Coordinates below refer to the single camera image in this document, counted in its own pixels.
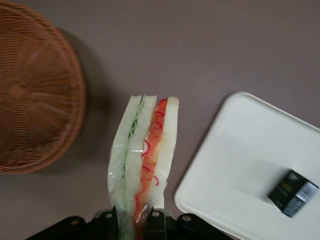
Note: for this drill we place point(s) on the cream plastic serving tray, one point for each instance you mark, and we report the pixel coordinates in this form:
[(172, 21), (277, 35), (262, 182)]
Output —
[(237, 150)]

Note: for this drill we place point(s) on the plastic-wrapped triangle sandwich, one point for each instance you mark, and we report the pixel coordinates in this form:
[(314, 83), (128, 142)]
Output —
[(130, 150)]

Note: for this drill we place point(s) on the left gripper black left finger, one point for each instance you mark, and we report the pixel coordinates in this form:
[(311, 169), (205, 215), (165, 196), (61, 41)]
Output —
[(100, 227)]

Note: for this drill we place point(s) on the brown round wicker basket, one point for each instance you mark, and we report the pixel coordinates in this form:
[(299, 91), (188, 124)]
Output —
[(37, 100)]

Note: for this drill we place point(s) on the small black chocolate box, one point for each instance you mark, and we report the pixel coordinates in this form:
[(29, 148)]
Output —
[(287, 190)]

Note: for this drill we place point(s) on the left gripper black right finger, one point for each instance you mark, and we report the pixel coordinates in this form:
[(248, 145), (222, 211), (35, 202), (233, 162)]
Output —
[(160, 227)]

